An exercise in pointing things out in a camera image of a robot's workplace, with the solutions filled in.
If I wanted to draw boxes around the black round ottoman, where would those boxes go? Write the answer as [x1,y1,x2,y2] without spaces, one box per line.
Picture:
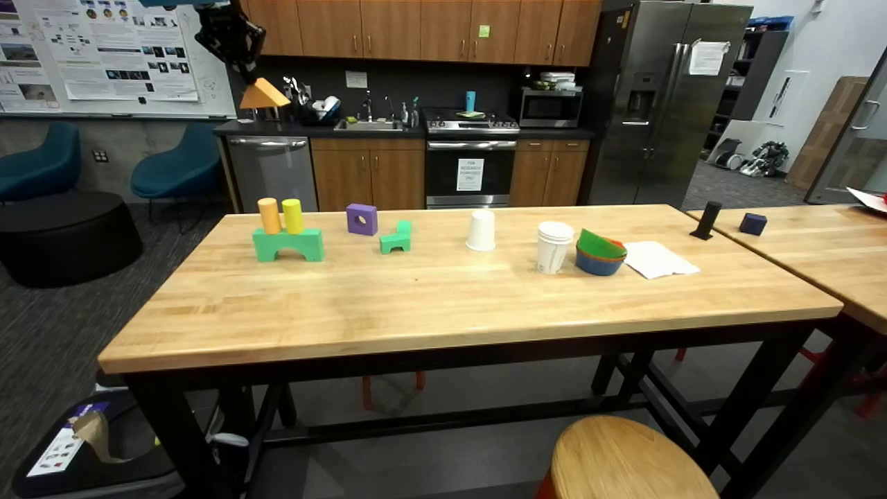
[0,188,146,289]

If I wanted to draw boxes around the white jug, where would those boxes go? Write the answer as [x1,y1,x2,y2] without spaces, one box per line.
[464,205,498,254]

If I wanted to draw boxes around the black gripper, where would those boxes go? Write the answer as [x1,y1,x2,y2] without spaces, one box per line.
[195,4,268,85]

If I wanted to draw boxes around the colourful bowl stack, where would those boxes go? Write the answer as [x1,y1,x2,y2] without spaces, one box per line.
[573,228,629,281]

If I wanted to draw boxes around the red metal stool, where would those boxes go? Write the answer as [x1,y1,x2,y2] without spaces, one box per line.
[358,370,430,417]

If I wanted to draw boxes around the long wooden table black legs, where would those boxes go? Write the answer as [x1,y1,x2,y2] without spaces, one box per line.
[95,203,845,499]

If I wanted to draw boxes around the dark storage cabinet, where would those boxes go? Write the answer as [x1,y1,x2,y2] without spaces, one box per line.
[731,15,795,121]

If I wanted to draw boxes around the wide brown base cabinet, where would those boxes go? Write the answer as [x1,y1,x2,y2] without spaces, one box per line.
[311,137,426,214]

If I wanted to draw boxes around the large green arch block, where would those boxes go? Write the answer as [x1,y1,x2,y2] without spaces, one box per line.
[249,225,328,267]

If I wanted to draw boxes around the white paper on refrigerator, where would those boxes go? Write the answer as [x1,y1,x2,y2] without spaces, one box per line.
[687,40,731,77]

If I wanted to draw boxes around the blue lounge chair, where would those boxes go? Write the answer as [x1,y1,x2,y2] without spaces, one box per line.
[131,121,225,203]
[0,121,84,205]

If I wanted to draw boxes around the orange cylinder block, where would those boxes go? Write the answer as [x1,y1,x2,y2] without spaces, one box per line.
[254,196,282,236]

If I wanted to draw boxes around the long brown wall cabinet row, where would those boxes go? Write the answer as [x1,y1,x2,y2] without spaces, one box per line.
[234,0,604,69]

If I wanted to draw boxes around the wooden side table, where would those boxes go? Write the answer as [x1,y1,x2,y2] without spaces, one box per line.
[687,203,887,499]

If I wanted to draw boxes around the steel kitchen sink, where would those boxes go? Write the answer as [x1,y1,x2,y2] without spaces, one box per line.
[333,117,407,137]

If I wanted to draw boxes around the small green arch block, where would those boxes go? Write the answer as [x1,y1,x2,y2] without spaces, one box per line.
[378,220,417,259]

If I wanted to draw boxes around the white paper sheet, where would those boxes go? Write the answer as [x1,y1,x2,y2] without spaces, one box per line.
[623,239,702,284]

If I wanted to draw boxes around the narrow brown base cabinet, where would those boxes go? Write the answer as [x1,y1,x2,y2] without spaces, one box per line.
[507,137,593,209]

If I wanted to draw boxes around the purple square block with hole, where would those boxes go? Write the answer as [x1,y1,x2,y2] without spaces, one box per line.
[345,203,383,239]

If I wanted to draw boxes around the black white equipment pile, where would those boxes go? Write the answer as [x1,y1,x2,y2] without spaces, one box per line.
[709,137,794,181]

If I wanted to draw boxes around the dish rack with dishes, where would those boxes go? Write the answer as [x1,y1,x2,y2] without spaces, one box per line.
[275,76,346,131]

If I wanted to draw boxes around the stainless steel refrigerator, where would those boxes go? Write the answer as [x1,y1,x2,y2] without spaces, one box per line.
[579,0,753,209]

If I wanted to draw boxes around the dark blue small box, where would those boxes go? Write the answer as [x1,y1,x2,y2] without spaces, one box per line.
[738,212,770,239]

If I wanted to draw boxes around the black microwave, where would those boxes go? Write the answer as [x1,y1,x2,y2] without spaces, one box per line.
[515,83,584,131]

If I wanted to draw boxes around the white dish stack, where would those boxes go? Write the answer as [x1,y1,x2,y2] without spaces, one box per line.
[537,69,579,92]

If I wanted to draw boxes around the stainless steel stove oven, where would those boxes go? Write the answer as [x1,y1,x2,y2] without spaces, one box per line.
[425,112,522,212]

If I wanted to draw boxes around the yellow cylinder block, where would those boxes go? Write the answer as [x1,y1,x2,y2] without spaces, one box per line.
[281,196,308,236]

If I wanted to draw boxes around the black bin with label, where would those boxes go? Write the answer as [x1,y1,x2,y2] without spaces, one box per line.
[12,385,177,499]

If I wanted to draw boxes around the white paper on oven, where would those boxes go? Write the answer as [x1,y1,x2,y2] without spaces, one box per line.
[454,156,487,194]

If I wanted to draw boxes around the brown wooden board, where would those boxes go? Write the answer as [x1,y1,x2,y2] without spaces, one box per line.
[785,76,870,196]

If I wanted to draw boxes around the glass door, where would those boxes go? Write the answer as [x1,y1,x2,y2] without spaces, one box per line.
[805,49,887,205]

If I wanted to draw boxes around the white cup stack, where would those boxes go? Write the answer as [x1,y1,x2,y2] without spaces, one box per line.
[536,220,577,277]

